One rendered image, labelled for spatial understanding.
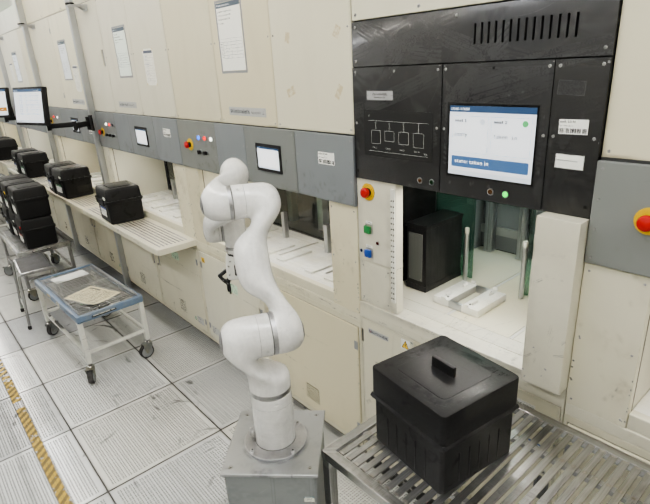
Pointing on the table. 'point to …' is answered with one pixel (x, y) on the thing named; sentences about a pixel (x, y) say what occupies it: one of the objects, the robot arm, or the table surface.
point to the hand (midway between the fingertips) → (241, 288)
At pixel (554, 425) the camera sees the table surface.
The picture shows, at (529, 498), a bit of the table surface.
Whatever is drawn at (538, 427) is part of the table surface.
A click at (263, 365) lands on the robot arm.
